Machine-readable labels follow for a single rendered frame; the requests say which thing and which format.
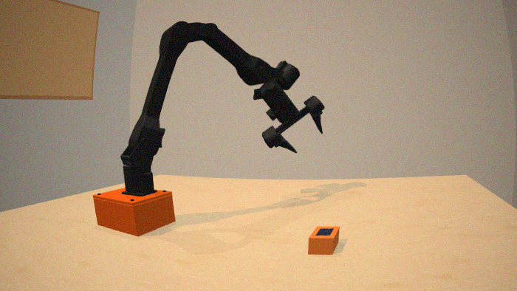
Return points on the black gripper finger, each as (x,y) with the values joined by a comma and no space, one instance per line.
(285,144)
(317,119)

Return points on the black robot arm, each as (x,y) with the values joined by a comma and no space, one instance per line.
(146,137)

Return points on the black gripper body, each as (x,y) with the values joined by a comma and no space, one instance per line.
(288,114)

